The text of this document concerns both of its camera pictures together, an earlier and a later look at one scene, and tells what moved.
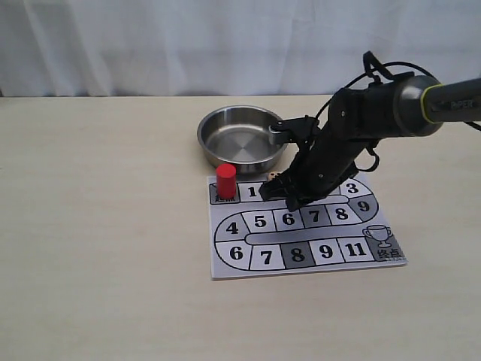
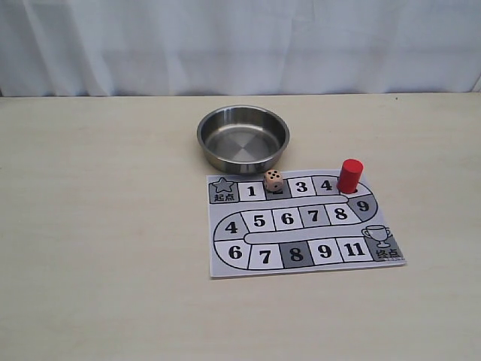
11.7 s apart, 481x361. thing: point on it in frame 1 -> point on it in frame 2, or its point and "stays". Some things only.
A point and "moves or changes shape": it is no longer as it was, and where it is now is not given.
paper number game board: x=251 y=236 stays
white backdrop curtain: x=226 y=48 stays
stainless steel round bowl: x=241 y=136 stays
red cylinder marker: x=226 y=182 moves or changes shape
